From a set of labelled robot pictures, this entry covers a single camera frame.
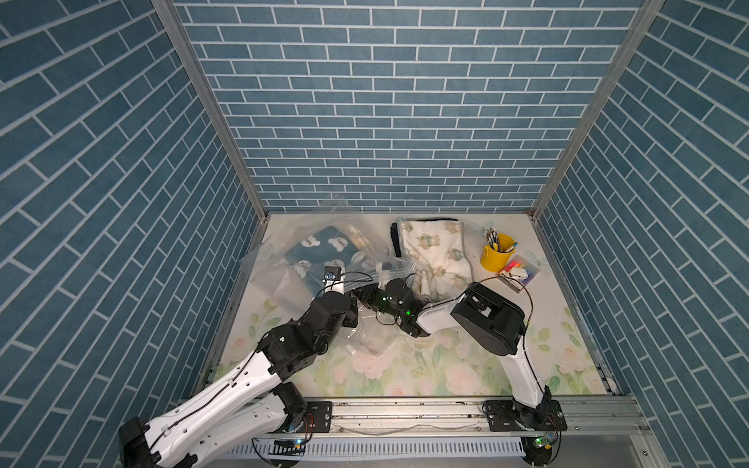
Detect navy blue star blanket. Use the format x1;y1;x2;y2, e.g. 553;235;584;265
390;218;464;261

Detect yellow metal pen bucket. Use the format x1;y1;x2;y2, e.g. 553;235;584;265
480;233;517;273

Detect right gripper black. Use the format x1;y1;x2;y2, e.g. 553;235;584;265
348;280;407;324

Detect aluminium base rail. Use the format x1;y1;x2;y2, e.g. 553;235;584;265
169;396;651;440

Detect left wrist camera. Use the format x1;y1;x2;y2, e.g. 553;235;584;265
322;266;345;294

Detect pens in bucket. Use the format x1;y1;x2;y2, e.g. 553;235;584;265
486;228;502;252

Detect dark teal bear blanket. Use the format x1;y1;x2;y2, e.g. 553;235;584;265
282;226;359;296

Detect clear plastic vacuum bag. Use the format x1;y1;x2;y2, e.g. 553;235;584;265
224;211;415;360

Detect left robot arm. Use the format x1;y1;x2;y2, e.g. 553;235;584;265
118;291;357;467

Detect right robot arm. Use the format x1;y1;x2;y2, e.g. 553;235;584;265
353;279;568;434

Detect cream bear print blanket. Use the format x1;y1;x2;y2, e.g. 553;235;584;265
396;218;473;302

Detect clear box of stationery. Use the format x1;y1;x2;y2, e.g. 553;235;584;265
499;255;540;294

